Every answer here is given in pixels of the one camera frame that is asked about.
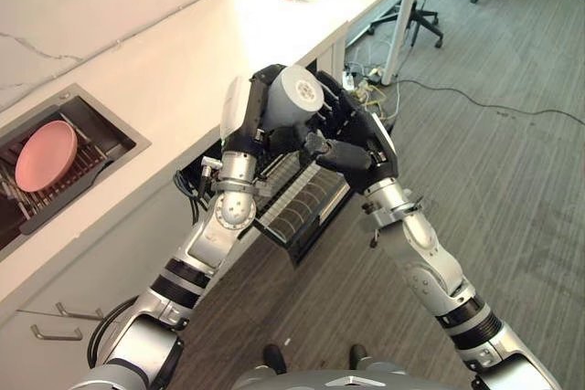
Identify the dark left robot foot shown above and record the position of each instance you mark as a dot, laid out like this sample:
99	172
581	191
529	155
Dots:
274	358

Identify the steel kitchen sink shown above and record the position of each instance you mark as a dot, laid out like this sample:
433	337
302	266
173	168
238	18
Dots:
114	132

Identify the grey cylindrical cup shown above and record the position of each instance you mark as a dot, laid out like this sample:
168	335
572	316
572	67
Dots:
292	98

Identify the white floor power strip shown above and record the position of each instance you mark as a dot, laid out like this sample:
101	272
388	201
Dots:
348	80

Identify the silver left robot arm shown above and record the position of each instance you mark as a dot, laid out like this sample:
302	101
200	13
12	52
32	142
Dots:
205	239

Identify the dark robot foot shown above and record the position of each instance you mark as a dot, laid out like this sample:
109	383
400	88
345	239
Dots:
274	358
358	354

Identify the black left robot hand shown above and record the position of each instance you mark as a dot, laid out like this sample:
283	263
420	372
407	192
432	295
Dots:
234	111

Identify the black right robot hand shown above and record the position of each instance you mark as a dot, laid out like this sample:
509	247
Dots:
365	139

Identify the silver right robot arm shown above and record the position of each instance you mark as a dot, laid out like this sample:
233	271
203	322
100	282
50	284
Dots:
429	266

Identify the black dishwasher drawer rack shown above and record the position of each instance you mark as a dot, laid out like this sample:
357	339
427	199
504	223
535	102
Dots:
306	207

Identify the pink round plate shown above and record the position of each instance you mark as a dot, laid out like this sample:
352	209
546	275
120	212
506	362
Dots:
45	157

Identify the dark right robot foot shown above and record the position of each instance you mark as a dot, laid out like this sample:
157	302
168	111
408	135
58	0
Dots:
358	354

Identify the white desk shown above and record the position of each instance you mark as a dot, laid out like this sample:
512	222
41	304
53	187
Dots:
320	11

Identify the grey robot torso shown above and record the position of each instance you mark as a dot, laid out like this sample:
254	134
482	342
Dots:
343	381

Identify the black sink drain rack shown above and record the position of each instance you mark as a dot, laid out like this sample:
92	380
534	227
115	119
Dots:
68	184

